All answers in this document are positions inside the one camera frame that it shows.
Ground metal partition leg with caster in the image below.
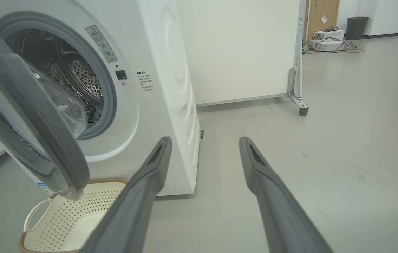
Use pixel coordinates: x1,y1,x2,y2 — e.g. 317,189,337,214
287,67,309,116

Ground round drain filter cover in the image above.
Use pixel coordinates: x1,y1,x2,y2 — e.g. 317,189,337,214
164,177,177,193

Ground white rolling partition board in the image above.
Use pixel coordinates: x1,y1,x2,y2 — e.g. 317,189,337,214
176,0,306,108

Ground white equipment box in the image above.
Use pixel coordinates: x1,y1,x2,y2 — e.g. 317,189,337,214
314,30,345,41

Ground brown wooden door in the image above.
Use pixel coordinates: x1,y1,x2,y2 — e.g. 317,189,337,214
306,0,340,41

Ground cream perforated laundry basket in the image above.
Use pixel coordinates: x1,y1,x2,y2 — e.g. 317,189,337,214
19,179,127,253

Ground black trash bin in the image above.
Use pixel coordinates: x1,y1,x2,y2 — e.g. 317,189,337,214
346,16,370,40

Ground grey warning label sticker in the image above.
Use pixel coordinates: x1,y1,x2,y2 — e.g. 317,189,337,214
86,25,118,64

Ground white electronic boxes with cables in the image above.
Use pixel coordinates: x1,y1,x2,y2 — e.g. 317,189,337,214
302,26,365,55

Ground white front-load washing machine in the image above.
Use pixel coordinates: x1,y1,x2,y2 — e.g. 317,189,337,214
0,0,201,196

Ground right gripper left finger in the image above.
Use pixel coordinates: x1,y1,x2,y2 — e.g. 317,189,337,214
79,136,173,253

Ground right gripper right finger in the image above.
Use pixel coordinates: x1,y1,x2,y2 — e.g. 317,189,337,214
239,137,334,253

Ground small printed text label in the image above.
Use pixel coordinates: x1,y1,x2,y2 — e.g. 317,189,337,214
136,71,154,92

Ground grey rubber door gasket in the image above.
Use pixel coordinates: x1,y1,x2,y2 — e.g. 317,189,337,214
0,12,117,140

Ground grey equipment box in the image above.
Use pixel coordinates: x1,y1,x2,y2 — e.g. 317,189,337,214
308,39,344,52

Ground stainless steel washer drum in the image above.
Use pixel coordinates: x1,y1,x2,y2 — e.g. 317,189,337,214
21,30,104,123

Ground blue energy label sticker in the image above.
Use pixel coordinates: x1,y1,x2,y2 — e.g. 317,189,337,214
37,182,56,195

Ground round black glass washer door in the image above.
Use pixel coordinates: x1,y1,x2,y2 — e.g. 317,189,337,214
0,11,90,201

